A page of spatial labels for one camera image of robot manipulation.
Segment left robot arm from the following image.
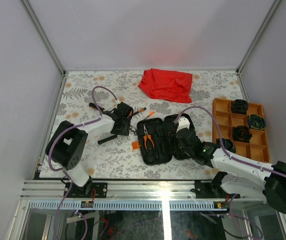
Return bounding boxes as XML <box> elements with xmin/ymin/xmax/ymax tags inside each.
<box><xmin>45</xmin><ymin>102</ymin><xmax>134</xmax><ymax>197</ymax></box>

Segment orange handled small saw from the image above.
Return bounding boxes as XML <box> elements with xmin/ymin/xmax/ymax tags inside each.
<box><xmin>143</xmin><ymin>111</ymin><xmax>155</xmax><ymax>120</ymax></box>

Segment small orange black screwdriver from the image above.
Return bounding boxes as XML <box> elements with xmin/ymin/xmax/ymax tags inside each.
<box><xmin>132</xmin><ymin>107</ymin><xmax>146</xmax><ymax>116</ymax></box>

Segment black plastic tool case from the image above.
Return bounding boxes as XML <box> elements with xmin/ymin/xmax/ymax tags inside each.
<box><xmin>136</xmin><ymin>114</ymin><xmax>189</xmax><ymax>166</ymax></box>

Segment chrome claw hammer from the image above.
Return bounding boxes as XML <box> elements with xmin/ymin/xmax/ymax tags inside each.
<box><xmin>97</xmin><ymin>124</ymin><xmax>138</xmax><ymax>145</ymax></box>

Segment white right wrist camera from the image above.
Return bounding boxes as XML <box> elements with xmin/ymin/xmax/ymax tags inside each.
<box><xmin>177</xmin><ymin>117</ymin><xmax>190</xmax><ymax>132</ymax></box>

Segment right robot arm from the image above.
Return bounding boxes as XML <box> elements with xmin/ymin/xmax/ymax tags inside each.
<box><xmin>176</xmin><ymin>128</ymin><xmax>286</xmax><ymax>214</ymax></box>

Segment floral patterned table mat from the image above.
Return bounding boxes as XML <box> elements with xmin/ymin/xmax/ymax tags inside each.
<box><xmin>53</xmin><ymin>71</ymin><xmax>243</xmax><ymax>180</ymax></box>

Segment orange case latch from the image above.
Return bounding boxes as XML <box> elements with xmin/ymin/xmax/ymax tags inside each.
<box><xmin>132</xmin><ymin>141</ymin><xmax>141</xmax><ymax>150</ymax></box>

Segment orange handled pliers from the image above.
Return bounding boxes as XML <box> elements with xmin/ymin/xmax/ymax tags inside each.
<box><xmin>143</xmin><ymin>124</ymin><xmax>155</xmax><ymax>151</ymax></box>

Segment black orange large screwdriver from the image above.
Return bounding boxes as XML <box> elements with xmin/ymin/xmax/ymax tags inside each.
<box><xmin>89</xmin><ymin>102</ymin><xmax>105</xmax><ymax>112</ymax></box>

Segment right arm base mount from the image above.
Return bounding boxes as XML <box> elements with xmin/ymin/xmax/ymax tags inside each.
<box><xmin>190</xmin><ymin>179</ymin><xmax>235</xmax><ymax>199</ymax></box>

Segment red cloth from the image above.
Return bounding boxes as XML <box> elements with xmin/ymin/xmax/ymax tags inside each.
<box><xmin>138</xmin><ymin>68</ymin><xmax>193</xmax><ymax>104</ymax></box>

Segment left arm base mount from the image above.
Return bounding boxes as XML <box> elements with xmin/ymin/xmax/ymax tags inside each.
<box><xmin>66</xmin><ymin>182</ymin><xmax>108</xmax><ymax>200</ymax></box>

